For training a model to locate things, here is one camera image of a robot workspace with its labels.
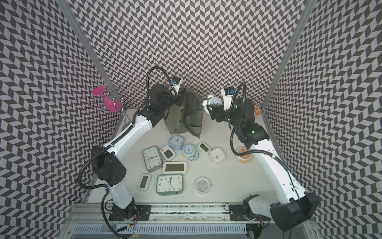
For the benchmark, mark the grey-green tall analog clock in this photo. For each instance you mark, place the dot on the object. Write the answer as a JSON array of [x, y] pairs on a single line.
[[152, 159]]

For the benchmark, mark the small grey digital clock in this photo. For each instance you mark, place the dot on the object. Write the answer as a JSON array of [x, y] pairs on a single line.
[[144, 182]]

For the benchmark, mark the small white digital clock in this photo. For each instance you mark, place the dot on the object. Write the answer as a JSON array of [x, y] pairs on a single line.
[[204, 148]]

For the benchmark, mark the green canvas bag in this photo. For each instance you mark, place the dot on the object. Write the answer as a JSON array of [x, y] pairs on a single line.
[[188, 117]]

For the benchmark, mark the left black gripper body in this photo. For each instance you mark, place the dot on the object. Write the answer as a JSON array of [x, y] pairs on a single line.
[[178, 101]]

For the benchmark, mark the light blue square clock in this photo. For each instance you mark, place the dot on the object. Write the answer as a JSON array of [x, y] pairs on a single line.
[[176, 142]]

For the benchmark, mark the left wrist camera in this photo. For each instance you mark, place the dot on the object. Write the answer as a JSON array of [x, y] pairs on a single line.
[[175, 84]]

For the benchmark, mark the orange patterned bowl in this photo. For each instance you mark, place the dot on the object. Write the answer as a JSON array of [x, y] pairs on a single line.
[[257, 111]]

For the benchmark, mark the blue round twin-bell clock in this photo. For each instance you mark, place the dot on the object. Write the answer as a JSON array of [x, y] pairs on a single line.
[[189, 152]]

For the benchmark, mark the white wide digital clock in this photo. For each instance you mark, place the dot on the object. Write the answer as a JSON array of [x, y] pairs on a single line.
[[175, 167]]

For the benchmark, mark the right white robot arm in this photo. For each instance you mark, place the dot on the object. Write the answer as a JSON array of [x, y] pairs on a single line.
[[294, 205]]

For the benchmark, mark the white twin-bell alarm clock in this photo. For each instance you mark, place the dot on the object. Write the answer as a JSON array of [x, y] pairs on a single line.
[[211, 100]]

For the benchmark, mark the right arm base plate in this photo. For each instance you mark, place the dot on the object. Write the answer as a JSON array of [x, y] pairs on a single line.
[[241, 212]]

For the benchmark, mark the aluminium front rail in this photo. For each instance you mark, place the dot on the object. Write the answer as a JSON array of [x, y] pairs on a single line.
[[170, 213]]

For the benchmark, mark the white orange digital clock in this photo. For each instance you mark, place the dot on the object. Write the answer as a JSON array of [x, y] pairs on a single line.
[[168, 153]]

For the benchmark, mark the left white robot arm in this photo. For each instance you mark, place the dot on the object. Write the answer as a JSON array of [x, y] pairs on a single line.
[[105, 161]]

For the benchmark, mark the white square analog clock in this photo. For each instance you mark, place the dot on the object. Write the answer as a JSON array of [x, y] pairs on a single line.
[[217, 155]]

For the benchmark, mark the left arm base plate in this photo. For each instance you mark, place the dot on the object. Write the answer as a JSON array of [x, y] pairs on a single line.
[[131, 213]]

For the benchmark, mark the grey-green large analog clock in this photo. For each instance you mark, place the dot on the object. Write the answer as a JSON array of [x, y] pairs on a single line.
[[170, 184]]

